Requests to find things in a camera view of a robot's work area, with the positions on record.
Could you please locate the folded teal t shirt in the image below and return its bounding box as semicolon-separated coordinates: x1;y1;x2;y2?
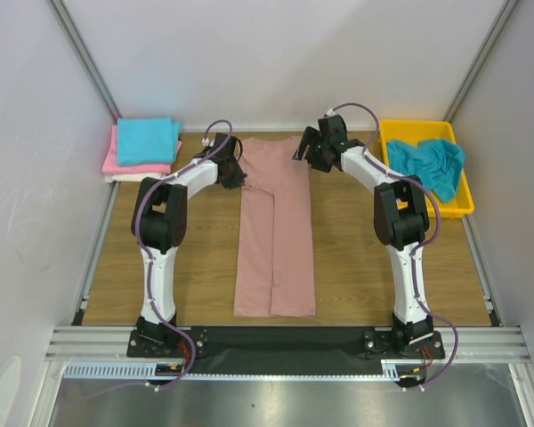
117;117;182;166

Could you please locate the dusty pink t shirt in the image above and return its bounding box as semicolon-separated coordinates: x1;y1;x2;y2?
233;136;316;318

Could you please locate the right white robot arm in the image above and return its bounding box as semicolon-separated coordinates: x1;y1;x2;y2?
294;113;433;358

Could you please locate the folded pink t shirt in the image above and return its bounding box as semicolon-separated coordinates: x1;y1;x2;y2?
102;125;175;174

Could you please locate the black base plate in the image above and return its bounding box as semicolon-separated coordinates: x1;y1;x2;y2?
126;326;445;376

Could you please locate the folded white t shirt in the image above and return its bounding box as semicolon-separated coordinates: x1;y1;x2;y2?
104;173;166;183

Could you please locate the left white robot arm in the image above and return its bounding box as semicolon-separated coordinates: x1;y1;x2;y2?
130;133;246;356

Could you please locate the aluminium frame rail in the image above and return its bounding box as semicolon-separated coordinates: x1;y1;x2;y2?
45;0;121;123

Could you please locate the teal crumpled t shirt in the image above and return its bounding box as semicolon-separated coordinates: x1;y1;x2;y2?
386;138;465;203

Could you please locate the yellow plastic bin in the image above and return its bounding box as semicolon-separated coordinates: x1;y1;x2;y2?
380;119;474;219

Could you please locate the grey slotted cable duct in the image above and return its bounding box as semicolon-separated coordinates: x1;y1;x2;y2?
62;360;192;380

